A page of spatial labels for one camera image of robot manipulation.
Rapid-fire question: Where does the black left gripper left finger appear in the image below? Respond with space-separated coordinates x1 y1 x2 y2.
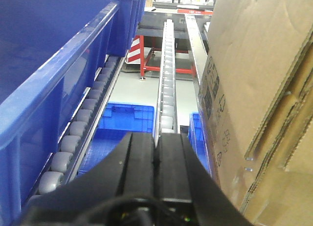
22 132 154 226

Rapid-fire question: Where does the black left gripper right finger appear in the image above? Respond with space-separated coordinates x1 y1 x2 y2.
156 134 251 226

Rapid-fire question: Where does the brown cardboard box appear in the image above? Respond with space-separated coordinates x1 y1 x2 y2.
200 0 313 226

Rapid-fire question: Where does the lower right blue crate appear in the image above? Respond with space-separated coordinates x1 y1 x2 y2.
188 112 212 176

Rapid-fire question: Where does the middle grey roller track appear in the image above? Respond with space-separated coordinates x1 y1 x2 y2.
154 19 178 146

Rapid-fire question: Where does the grey roller track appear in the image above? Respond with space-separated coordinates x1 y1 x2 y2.
26 56 125 203
154 19 178 146

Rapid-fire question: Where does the left grey roller track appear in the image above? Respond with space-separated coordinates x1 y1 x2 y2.
26 56 125 203

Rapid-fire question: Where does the red white striped board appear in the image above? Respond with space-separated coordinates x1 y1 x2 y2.
125 35 144 65

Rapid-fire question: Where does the large blue plastic bin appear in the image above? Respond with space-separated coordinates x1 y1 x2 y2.
0 0 119 226

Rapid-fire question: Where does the red metal frame stand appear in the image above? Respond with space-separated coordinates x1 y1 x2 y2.
138 35 195 80

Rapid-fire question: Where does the silver metal shelf rail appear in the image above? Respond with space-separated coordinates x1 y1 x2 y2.
185 14 207 86

